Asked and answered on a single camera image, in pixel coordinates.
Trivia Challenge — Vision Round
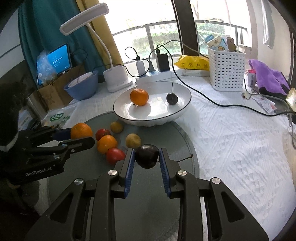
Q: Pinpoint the dark cherry with stem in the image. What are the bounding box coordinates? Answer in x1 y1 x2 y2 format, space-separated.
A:
166 82 178 105

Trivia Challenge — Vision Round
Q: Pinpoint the large orange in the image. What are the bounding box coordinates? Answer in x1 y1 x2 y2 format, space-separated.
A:
129 88 149 106

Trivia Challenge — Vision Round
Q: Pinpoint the green-labelled plastic bag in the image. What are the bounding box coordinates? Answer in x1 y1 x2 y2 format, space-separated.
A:
41 104 77 129

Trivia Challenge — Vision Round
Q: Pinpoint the small orange mandarin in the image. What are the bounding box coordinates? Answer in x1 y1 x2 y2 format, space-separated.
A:
70 123 93 140

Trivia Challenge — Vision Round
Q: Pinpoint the round glass tray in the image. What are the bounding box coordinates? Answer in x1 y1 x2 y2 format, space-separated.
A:
48 121 199 240

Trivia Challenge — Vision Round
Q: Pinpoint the red tomato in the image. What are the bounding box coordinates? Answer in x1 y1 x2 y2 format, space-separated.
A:
95 128 111 141
106 148 126 165

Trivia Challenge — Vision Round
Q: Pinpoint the cardboard box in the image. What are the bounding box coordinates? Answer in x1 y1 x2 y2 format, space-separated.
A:
38 65 85 110

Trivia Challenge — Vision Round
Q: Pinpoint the blue plastic basin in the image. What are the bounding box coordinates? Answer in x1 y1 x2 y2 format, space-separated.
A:
64 70 99 100

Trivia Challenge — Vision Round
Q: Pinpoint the small yellow fruit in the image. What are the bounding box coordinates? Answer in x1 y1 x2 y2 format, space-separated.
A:
110 121 123 133

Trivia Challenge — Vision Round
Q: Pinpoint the crumpled clear plastic bag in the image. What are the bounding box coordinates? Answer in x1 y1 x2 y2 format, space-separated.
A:
37 51 57 86

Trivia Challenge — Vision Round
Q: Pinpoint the white bowl dark rim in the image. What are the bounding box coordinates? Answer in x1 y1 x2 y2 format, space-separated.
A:
113 81 192 126

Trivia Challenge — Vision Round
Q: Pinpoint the tablet with blue screen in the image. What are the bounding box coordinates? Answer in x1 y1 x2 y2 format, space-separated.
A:
37 43 72 86

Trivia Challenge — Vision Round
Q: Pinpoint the white desk lamp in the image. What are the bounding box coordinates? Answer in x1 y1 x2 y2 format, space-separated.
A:
59 1 132 92

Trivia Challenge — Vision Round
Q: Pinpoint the white power strip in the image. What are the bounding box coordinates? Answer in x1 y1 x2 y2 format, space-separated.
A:
135 70 176 85

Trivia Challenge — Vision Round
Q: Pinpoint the white charger plug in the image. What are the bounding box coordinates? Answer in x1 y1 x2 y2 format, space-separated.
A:
135 55 146 76

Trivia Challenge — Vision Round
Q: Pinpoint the black charger adapter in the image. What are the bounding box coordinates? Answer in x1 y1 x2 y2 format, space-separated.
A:
156 48 170 72

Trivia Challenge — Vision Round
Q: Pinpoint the white perforated basket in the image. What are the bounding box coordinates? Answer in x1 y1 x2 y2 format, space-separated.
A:
208 48 245 92

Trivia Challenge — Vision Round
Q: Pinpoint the teal curtain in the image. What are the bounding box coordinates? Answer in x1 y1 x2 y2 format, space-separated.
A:
18 1 106 82

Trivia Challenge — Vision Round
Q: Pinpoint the yellow curtain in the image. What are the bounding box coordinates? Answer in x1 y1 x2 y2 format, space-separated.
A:
76 0 123 64

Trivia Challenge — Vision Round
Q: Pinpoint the purple cloth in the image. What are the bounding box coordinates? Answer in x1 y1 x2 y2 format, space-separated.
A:
248 59 290 96

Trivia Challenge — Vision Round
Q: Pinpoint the black cable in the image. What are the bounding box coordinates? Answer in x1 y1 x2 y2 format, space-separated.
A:
149 39 296 117

